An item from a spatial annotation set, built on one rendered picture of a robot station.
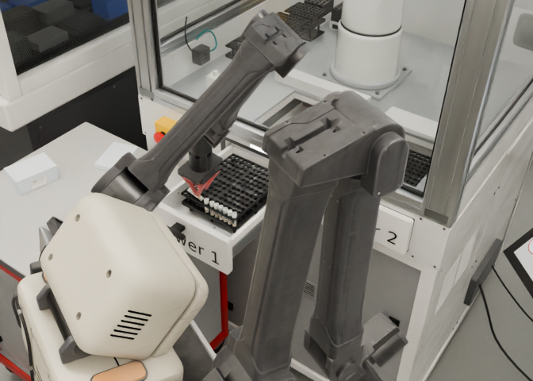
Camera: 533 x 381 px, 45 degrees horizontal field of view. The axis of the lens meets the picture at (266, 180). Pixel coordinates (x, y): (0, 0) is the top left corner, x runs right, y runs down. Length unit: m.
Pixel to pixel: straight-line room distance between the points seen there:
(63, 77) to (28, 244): 0.67
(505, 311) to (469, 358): 0.30
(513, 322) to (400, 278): 1.03
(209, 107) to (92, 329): 0.42
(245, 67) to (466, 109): 0.54
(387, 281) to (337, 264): 1.05
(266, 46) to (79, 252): 0.44
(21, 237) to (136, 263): 1.06
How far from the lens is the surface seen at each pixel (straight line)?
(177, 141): 1.11
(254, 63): 1.08
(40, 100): 2.26
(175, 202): 1.76
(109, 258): 0.87
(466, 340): 2.64
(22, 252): 1.84
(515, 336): 2.72
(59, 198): 1.98
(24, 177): 2.01
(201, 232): 1.57
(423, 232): 1.65
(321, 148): 0.64
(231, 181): 1.75
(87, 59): 2.34
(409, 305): 1.85
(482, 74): 1.38
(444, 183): 1.54
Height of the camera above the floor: 1.98
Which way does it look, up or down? 38 degrees down
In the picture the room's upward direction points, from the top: 1 degrees clockwise
